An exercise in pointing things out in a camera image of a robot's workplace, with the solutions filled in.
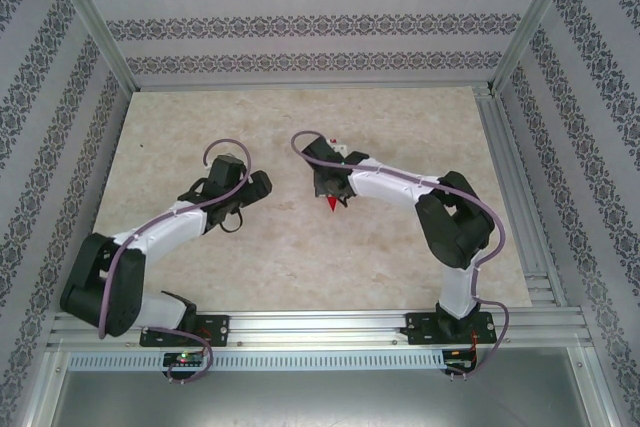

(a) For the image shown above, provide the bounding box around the black left gripper cable loop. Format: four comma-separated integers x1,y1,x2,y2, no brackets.
218,209,247,234

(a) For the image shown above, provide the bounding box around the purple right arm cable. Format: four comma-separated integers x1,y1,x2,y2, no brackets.
290,130,512,382

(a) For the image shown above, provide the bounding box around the wide grooved aluminium rail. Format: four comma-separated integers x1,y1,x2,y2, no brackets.
47,309,594,351

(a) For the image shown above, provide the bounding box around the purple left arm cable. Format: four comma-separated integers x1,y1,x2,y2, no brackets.
98,139,255,386

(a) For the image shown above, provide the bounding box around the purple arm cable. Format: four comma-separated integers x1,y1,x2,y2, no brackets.
290,130,512,382
98,139,255,386

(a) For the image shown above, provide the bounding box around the grey sheet metal panel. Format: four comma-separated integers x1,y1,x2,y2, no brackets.
49,370,599,427

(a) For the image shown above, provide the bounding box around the slotted grey cable duct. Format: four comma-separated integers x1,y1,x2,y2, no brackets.
67,350,449,372

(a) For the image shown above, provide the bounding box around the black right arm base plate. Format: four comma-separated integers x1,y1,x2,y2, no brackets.
405,311,496,347

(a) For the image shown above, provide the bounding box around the long grooved aluminium profile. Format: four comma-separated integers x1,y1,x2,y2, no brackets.
474,86,569,308

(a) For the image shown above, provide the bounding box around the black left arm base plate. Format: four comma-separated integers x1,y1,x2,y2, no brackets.
139,314,231,348

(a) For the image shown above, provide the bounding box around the aluminium frame post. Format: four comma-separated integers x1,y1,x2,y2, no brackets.
43,0,137,94
492,0,584,94

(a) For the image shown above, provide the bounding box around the thin aluminium frame rail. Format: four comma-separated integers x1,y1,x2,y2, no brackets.
132,82,494,93

